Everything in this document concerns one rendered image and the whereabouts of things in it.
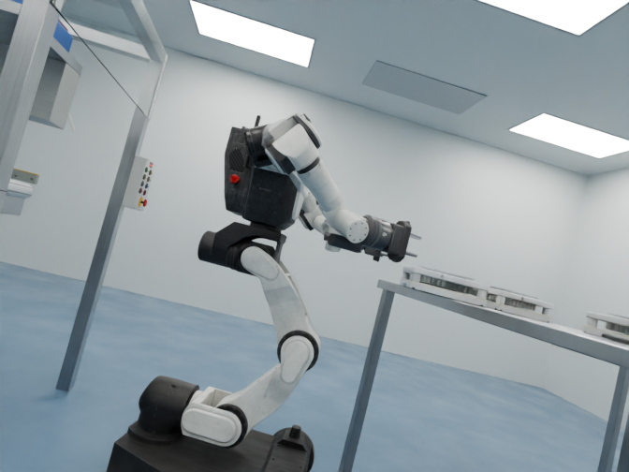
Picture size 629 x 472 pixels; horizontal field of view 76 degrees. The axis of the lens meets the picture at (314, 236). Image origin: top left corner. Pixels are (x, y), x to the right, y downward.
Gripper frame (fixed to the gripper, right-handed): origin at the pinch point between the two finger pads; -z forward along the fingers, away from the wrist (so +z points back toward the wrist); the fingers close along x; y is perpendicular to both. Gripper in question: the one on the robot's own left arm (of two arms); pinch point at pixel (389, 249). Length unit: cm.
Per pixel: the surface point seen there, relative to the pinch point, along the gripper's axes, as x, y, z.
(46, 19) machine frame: -31, 83, 96
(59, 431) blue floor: 102, 23, 106
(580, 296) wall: -26, -405, -226
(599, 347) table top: 14, 76, -46
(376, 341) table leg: 37.7, -5.9, -3.6
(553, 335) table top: 14, 67, -41
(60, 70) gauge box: -26, 61, 112
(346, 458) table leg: 86, -6, -3
